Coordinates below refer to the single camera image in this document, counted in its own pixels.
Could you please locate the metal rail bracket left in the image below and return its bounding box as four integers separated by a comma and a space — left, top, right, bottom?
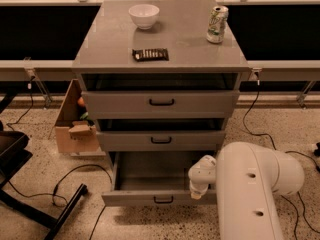
23, 57, 53, 109

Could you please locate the grey bottom drawer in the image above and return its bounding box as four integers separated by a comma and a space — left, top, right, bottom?
102, 151, 216, 207

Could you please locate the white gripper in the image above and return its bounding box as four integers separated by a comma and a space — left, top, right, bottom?
188, 155, 217, 200

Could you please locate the brown cardboard box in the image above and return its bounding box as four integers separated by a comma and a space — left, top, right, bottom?
54, 79, 99, 154

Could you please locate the black cable left floor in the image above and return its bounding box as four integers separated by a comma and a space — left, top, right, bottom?
7, 164, 114, 240

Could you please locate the grey top drawer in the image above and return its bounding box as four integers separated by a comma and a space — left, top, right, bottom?
82, 91, 239, 119

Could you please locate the grey drawer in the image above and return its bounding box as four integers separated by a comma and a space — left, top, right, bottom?
97, 130, 225, 152
102, 151, 216, 207
82, 91, 239, 119

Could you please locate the black cable right floor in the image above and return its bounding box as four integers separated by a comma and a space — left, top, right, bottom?
281, 150, 320, 240

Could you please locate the black cable floor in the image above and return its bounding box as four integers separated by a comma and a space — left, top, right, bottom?
7, 164, 114, 240
281, 150, 320, 240

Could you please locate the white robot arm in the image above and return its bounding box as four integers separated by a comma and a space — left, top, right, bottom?
188, 142, 304, 240

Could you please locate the grey middle drawer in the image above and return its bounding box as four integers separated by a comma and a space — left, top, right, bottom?
97, 130, 225, 152

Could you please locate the white green soda can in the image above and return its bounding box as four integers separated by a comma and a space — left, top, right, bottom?
206, 6, 229, 44

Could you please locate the white ceramic bowl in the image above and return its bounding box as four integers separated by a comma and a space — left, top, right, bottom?
128, 4, 160, 30

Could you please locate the metal rail bracket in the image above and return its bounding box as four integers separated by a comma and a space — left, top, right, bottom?
23, 57, 53, 109
296, 81, 316, 109

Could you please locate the grey drawer cabinet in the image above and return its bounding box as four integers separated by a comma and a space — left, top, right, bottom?
71, 0, 251, 158

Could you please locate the metal rail bracket right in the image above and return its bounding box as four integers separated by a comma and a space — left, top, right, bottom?
296, 81, 316, 109

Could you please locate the black thin cable far left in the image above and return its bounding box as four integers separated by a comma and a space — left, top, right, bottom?
5, 76, 35, 132

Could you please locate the black office chair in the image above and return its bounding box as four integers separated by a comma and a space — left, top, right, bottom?
0, 96, 88, 240

